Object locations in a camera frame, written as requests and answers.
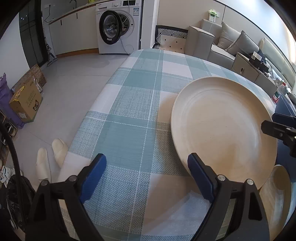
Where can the purple bag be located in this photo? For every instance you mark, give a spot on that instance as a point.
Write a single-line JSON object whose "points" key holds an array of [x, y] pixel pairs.
{"points": [[7, 102]]}

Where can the black box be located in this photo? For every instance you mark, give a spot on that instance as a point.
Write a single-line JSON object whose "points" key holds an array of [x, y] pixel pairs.
{"points": [[257, 62]]}

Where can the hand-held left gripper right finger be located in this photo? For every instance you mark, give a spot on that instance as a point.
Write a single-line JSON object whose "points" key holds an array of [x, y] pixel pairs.
{"points": [[200, 178]]}

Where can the padded bed headboard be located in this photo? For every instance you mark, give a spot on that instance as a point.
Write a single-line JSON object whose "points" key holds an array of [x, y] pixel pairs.
{"points": [[279, 58]]}

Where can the green checked tablecloth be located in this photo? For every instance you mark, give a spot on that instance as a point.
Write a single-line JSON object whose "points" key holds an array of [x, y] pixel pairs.
{"points": [[129, 115]]}

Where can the kitchen faucet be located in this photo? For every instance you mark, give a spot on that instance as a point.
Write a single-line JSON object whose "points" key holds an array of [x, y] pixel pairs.
{"points": [[73, 2]]}

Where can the white slipper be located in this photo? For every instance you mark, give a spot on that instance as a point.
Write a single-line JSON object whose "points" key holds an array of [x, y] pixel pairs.
{"points": [[42, 164], [59, 150]]}

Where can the floor mop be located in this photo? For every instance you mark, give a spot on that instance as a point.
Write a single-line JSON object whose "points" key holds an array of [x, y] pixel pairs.
{"points": [[50, 55]]}

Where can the green plant box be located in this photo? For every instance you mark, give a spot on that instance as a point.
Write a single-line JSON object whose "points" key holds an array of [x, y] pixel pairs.
{"points": [[213, 15]]}

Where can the grey sofa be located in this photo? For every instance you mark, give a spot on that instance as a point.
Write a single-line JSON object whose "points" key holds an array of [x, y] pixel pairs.
{"points": [[203, 44]]}

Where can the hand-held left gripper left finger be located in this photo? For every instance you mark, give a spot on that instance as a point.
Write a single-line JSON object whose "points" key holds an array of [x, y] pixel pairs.
{"points": [[92, 178]]}

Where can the beige low cabinet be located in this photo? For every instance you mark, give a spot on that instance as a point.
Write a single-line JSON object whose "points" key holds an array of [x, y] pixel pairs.
{"points": [[247, 69]]}

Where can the kitchen counter with cabinets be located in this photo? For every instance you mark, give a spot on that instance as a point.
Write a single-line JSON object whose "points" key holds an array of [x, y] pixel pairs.
{"points": [[74, 30]]}

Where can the black bag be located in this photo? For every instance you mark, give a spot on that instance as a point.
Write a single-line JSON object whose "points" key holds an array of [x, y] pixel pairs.
{"points": [[17, 204]]}

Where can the flat patterned cardboard box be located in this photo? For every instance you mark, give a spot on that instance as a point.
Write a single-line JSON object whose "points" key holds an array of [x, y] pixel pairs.
{"points": [[34, 75]]}

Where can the white washing machine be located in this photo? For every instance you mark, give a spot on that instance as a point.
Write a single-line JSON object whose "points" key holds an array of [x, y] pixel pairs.
{"points": [[115, 27]]}

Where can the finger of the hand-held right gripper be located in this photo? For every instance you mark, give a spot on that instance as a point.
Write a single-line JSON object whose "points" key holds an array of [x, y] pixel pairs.
{"points": [[284, 119], [274, 129]]}

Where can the cream large plate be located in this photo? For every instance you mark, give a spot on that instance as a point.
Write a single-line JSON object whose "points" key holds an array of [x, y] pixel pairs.
{"points": [[277, 204]]}

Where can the chair with patterned cushion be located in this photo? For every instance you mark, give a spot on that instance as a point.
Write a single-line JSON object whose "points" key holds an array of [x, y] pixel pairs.
{"points": [[171, 39]]}

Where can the grey cushion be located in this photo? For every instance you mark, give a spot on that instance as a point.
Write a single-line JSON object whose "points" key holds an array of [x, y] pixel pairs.
{"points": [[227, 34], [242, 44]]}

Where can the off-white large plate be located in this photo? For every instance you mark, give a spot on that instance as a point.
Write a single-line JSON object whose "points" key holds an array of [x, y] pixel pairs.
{"points": [[219, 129]]}

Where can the dark glass door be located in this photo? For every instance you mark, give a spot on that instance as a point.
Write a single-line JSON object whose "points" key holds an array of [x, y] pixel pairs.
{"points": [[32, 34]]}

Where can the clear water bottle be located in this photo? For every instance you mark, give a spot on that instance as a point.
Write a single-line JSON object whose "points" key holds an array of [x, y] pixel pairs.
{"points": [[278, 93]]}

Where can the brown cardboard box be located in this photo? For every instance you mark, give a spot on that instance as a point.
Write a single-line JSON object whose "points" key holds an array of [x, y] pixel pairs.
{"points": [[26, 102]]}

